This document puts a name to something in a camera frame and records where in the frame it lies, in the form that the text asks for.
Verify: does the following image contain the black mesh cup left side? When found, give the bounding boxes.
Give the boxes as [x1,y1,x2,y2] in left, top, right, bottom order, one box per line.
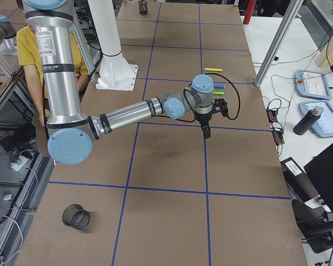
[138,0,148,16]

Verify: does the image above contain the aluminium frame post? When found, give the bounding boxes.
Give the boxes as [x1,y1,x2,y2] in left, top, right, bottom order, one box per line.
[254,0,304,87]

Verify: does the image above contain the black mesh cup right side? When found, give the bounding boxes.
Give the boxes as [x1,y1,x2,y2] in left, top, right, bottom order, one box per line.
[62,204,90,230]

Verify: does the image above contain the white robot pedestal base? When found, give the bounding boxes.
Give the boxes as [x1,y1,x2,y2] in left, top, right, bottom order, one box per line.
[87,0,138,92]

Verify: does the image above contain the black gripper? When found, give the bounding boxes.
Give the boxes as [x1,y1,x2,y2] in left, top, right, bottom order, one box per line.
[195,98,228,139]

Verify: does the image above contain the white power strip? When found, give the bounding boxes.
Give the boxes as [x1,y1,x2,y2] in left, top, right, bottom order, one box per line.
[11,155,30,171]

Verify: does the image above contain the blue teach pendant near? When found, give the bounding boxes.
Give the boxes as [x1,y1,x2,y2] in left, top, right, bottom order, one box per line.
[299,100,333,138]

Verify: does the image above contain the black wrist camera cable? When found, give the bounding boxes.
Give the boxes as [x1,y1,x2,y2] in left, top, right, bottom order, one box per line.
[183,72,241,122]

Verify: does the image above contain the blue teach pendant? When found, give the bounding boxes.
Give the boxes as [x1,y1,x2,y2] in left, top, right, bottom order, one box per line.
[294,69,331,100]
[299,100,333,138]

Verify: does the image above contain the yellow highlighter marker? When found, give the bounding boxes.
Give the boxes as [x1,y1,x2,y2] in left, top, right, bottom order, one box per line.
[204,68,223,72]

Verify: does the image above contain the black monitor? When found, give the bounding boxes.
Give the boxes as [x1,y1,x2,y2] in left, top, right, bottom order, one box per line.
[304,143,333,213]

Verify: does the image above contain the person in yellow shirt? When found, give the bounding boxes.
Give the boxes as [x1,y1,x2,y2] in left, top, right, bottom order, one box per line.
[16,0,89,125]

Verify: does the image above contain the orange electronics board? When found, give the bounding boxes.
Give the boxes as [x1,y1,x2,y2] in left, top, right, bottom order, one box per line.
[266,108,285,146]

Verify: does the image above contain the black mesh cup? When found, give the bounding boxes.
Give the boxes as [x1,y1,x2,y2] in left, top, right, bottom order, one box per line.
[138,0,148,16]
[62,204,90,230]

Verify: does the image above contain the blue teach pendant far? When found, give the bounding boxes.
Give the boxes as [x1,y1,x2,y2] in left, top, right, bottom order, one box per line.
[294,69,331,100]

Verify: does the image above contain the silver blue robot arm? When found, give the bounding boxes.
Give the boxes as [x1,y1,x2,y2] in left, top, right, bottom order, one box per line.
[23,1,228,165]
[0,15,17,56]

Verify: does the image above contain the brown paper table cover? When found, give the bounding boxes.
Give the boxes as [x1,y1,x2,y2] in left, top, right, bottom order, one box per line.
[16,2,307,265]

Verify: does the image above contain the black water bottle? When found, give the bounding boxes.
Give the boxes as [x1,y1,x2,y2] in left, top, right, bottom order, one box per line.
[293,106,324,135]

